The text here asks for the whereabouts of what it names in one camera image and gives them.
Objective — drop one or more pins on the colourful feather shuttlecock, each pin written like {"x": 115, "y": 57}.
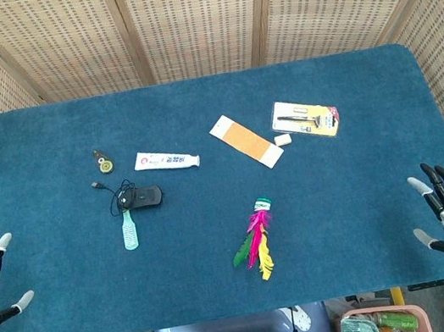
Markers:
{"x": 258, "y": 238}

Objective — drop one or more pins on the green snack packet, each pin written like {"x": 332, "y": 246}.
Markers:
{"x": 398, "y": 322}

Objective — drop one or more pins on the pink plastic basket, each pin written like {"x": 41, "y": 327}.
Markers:
{"x": 384, "y": 323}

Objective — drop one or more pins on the mint green plastic comb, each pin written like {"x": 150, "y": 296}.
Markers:
{"x": 129, "y": 230}

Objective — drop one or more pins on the razor in blister pack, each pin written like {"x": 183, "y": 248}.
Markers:
{"x": 306, "y": 119}

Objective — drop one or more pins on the white eraser block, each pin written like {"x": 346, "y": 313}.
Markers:
{"x": 282, "y": 140}

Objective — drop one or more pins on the white toothpaste tube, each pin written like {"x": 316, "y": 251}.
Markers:
{"x": 164, "y": 160}

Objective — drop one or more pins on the orange and white paper card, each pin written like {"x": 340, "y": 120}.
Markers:
{"x": 246, "y": 141}

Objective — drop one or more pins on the blue felt table mat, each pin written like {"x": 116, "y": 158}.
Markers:
{"x": 225, "y": 234}

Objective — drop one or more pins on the woven bamboo folding screen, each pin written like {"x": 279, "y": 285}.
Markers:
{"x": 196, "y": 20}

